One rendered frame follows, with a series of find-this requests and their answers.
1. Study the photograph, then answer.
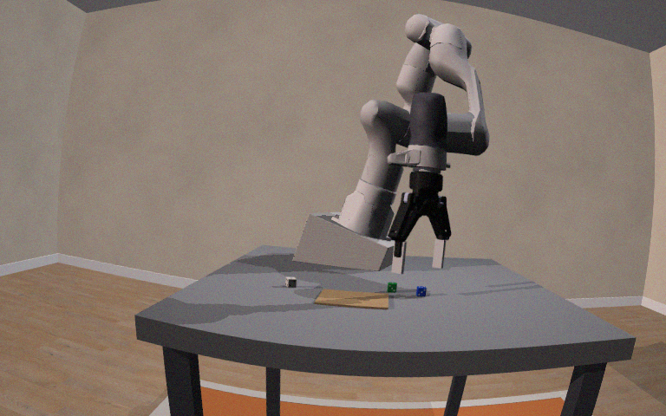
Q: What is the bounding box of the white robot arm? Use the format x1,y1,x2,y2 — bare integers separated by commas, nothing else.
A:
331,14,490,242

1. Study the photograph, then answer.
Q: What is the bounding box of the tan flat mat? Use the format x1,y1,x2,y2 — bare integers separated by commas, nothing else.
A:
314,289,389,309

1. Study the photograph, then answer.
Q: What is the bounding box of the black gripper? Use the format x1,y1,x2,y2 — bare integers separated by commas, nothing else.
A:
388,171,451,274

